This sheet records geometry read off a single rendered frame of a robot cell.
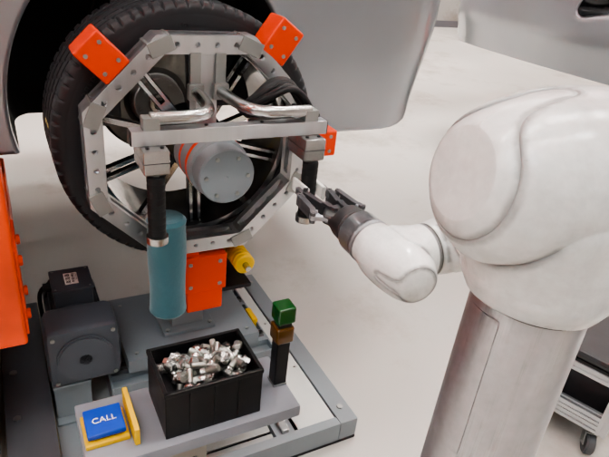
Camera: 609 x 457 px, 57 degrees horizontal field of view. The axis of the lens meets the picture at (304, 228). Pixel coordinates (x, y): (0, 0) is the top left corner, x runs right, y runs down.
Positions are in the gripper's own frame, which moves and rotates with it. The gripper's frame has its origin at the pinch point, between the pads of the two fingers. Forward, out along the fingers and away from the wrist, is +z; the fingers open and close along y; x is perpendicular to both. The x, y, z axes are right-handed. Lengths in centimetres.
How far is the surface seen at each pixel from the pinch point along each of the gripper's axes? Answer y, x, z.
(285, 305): -12.6, -17.2, -17.6
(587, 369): 82, -54, -31
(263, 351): 3, -67, 23
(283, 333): -13.3, -23.0, -19.3
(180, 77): -10, 8, 67
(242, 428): -24, -39, -26
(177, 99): -12, 3, 63
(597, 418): 85, -68, -38
